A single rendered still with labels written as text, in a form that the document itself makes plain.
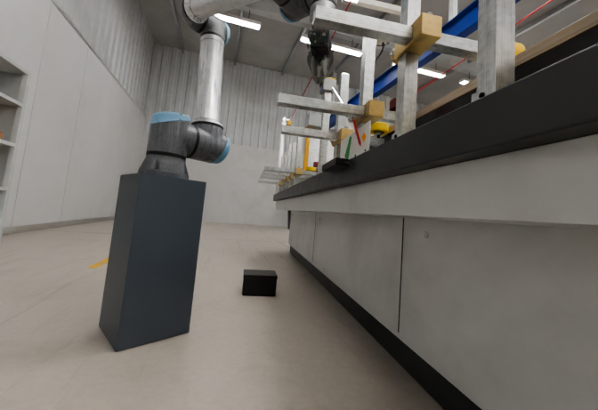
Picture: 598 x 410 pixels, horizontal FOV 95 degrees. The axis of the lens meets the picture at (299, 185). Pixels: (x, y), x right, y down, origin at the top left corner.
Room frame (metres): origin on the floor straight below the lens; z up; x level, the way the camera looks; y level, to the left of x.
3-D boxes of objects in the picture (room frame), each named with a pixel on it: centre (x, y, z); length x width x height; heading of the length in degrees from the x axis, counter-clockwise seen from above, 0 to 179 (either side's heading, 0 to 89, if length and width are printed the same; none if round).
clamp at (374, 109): (0.88, -0.21, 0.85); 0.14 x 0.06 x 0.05; 10
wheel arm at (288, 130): (1.10, -0.13, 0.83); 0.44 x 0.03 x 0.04; 100
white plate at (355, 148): (0.93, -0.17, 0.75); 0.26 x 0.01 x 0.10; 10
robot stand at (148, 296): (1.13, 0.56, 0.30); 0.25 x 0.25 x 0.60; 46
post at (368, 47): (0.90, -0.20, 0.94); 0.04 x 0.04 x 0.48; 10
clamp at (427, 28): (0.63, -0.25, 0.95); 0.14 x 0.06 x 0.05; 10
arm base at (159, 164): (1.13, 0.56, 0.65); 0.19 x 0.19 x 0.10
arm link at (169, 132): (1.14, 0.55, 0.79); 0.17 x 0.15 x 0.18; 142
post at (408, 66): (0.66, -0.25, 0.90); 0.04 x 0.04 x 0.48; 10
